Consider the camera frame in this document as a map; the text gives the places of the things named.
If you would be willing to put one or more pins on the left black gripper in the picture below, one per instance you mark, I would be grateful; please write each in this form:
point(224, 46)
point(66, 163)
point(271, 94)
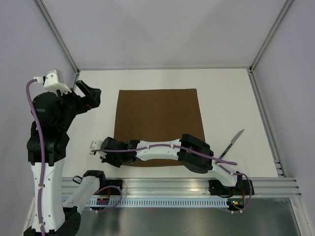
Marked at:
point(92, 99)

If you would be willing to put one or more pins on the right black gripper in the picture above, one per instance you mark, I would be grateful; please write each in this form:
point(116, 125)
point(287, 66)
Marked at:
point(107, 160)

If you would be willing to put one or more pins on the brown cloth napkin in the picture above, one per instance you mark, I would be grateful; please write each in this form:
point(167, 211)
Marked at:
point(157, 115)

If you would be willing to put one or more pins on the knife with teal handle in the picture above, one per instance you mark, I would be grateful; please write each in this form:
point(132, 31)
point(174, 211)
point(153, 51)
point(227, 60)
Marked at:
point(232, 142)

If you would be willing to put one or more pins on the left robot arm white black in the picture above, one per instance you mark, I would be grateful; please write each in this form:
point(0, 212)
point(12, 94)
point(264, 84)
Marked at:
point(53, 114)

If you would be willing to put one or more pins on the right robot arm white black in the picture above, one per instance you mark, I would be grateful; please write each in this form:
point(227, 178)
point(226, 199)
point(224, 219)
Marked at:
point(188, 151)

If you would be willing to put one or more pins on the aluminium front rail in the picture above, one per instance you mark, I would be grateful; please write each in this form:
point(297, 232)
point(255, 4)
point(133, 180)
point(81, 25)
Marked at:
point(199, 187)

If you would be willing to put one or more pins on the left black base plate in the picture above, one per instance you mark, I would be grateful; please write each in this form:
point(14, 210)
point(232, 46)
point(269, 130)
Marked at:
point(110, 187)

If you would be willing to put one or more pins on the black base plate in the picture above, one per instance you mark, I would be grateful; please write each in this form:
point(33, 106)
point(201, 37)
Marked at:
point(110, 187)
point(241, 188)

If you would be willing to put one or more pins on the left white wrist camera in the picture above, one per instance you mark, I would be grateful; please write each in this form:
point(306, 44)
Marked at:
point(53, 82)

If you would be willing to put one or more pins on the white slotted cable duct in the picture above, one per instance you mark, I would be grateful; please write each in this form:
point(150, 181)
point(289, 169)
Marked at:
point(159, 202)

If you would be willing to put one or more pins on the left aluminium frame post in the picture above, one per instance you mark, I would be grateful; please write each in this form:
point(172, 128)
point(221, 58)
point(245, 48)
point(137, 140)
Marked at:
point(56, 34)

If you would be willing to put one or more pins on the aluminium frame post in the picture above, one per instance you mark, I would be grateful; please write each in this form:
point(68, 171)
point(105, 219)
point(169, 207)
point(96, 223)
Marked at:
point(271, 33)
point(56, 34)

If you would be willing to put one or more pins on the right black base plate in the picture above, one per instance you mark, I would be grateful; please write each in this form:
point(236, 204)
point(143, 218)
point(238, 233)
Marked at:
point(241, 188)

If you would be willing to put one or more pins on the right aluminium frame post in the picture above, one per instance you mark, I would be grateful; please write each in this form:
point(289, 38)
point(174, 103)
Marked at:
point(271, 33)

